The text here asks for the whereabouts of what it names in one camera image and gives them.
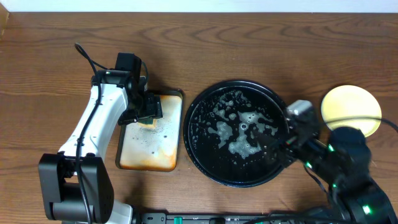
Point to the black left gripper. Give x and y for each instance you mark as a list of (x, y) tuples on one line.
[(148, 109)]

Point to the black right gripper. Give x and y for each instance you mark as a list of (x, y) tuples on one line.
[(273, 150)]

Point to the green and yellow sponge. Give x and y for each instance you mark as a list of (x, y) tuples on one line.
[(148, 123)]

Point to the pale yellow plate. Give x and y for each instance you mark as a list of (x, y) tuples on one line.
[(352, 106)]

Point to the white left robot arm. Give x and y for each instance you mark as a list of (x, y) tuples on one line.
[(75, 184)]

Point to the rectangular soapy baking tray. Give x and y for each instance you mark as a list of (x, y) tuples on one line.
[(153, 146)]

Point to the round black tray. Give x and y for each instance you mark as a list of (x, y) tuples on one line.
[(222, 128)]

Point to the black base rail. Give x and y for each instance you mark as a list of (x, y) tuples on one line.
[(217, 218)]

